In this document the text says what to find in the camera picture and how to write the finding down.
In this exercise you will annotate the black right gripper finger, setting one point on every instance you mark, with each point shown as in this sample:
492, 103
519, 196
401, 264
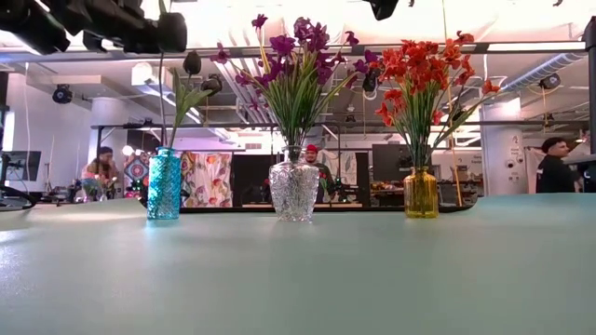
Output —
382, 7

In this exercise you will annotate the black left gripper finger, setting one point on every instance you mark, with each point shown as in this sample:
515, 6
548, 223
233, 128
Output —
158, 32

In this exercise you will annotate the black artificial tulip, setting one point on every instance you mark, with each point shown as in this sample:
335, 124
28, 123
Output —
188, 101
192, 62
161, 93

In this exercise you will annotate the clear vase with purple flowers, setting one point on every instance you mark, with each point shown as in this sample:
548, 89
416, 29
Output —
316, 37

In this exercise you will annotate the blue textured glass vase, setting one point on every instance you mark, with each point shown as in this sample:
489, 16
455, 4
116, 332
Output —
164, 186

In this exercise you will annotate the yellow ribbed glass vase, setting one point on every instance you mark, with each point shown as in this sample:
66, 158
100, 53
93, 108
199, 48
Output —
420, 195

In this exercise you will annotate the clear cut glass vase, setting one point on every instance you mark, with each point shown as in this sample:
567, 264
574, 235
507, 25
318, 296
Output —
294, 191

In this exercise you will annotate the white ceiling air unit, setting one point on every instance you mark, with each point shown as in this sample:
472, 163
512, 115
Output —
151, 74

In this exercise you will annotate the black ceiling spotlight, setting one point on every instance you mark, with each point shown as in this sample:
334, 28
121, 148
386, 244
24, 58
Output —
370, 81
550, 81
62, 93

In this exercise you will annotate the grey horizontal ceiling beam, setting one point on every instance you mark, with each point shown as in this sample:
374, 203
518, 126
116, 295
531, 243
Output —
512, 46

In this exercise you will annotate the person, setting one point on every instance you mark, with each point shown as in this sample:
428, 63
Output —
323, 179
100, 167
554, 172

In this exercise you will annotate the colourful floral curtain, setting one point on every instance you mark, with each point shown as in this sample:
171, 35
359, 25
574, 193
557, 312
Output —
205, 179

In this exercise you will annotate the dark background monitor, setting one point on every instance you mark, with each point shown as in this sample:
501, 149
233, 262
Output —
388, 160

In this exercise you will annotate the white round pillar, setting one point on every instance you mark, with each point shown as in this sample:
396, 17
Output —
503, 153

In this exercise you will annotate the white hanging cloth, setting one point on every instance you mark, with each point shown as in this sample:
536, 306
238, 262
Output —
532, 167

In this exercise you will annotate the grey side desk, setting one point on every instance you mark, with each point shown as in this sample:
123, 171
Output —
579, 159

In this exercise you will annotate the grey wall monitor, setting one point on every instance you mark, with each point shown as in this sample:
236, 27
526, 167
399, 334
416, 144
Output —
21, 165

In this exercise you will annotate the silver ribbed ventilation duct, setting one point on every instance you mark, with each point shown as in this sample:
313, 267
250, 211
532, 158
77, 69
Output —
535, 70

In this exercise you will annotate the black rig post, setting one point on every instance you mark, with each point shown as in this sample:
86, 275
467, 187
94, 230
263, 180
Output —
590, 93

